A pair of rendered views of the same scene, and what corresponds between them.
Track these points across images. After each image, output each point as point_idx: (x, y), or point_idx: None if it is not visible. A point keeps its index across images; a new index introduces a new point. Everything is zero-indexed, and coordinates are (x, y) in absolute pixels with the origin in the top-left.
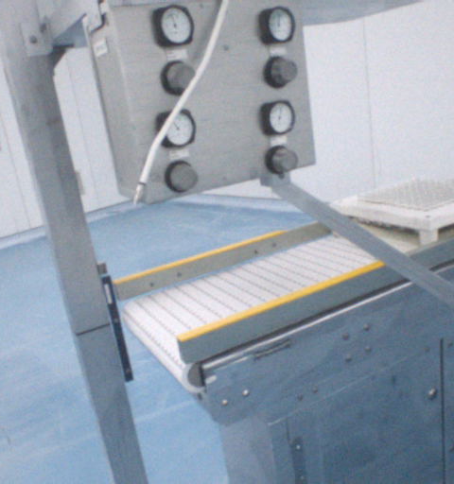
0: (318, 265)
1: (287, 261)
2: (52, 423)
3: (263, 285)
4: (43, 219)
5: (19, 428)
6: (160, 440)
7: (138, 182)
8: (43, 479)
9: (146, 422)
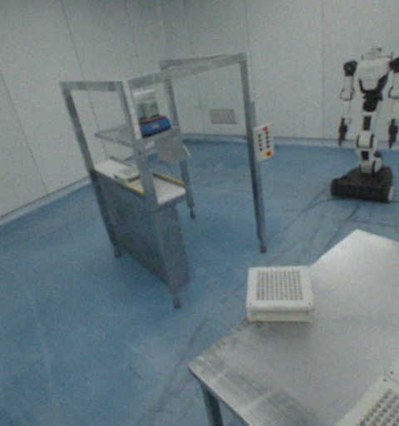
0: None
1: (140, 189)
2: (23, 413)
3: (155, 188)
4: (150, 185)
5: None
6: (71, 344)
7: (182, 157)
8: (81, 388)
9: (51, 357)
